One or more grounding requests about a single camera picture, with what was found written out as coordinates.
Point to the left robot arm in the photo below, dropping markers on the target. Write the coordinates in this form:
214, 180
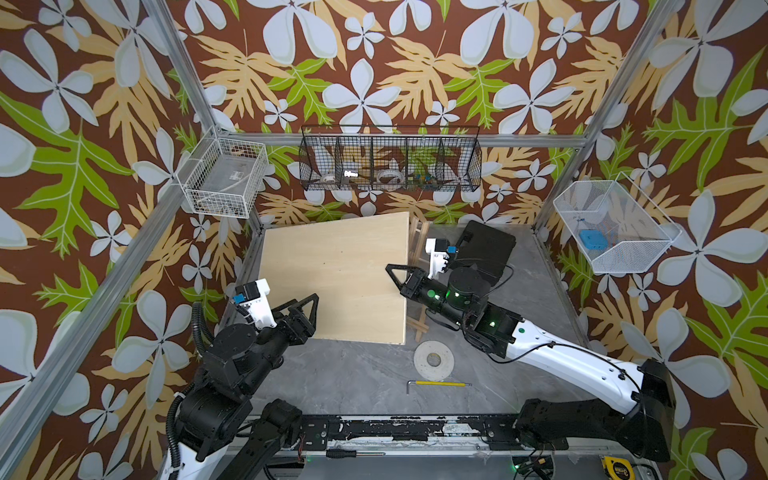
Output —
207, 415

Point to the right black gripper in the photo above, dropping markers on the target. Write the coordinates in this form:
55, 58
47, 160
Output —
418, 284

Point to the yellow handled hex key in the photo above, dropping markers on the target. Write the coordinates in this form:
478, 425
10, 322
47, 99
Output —
411, 383

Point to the yellow tape measure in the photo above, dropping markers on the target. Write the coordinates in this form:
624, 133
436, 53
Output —
617, 468

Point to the white tape roll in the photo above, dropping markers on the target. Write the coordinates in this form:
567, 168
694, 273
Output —
433, 360

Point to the black wire basket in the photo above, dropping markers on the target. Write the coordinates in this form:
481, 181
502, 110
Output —
389, 158

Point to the blue object in basket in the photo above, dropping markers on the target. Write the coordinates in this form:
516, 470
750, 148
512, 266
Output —
594, 240

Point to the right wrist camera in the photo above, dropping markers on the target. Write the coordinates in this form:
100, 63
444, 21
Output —
440, 254

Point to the plywood canvas board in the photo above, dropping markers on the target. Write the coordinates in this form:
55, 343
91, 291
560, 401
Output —
343, 262

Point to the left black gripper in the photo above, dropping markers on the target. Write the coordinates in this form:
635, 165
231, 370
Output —
302, 327

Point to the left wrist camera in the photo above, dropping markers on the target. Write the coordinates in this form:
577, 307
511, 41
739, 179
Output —
251, 302

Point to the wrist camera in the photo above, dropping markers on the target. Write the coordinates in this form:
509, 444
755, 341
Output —
251, 302
440, 254

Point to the black screwdriver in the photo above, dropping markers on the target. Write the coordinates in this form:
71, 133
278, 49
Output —
344, 454

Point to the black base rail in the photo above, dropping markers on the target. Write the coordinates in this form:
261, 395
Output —
488, 431

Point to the black plastic case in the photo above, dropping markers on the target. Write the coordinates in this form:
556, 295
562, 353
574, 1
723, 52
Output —
484, 249

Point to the white mesh basket right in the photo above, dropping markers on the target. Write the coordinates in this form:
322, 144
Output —
638, 229

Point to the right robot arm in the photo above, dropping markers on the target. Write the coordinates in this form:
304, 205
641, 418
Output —
631, 404

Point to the white wire basket left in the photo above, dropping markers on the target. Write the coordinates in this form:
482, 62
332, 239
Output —
221, 176

